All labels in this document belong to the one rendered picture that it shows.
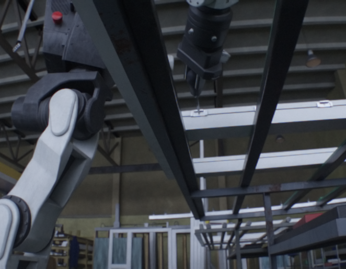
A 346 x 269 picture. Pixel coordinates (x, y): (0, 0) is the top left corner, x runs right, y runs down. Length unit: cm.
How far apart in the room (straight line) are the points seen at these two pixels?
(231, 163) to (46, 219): 76
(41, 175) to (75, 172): 11
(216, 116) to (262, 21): 1061
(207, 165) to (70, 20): 76
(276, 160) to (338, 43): 1242
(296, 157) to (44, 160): 96
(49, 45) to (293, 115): 74
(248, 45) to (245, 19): 143
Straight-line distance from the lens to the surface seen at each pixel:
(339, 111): 98
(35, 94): 96
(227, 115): 90
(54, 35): 96
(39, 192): 83
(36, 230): 85
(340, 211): 64
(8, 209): 83
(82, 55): 92
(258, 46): 1261
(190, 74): 72
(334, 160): 120
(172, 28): 1128
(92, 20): 53
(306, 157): 134
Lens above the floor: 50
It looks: 23 degrees up
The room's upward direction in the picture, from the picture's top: 2 degrees counter-clockwise
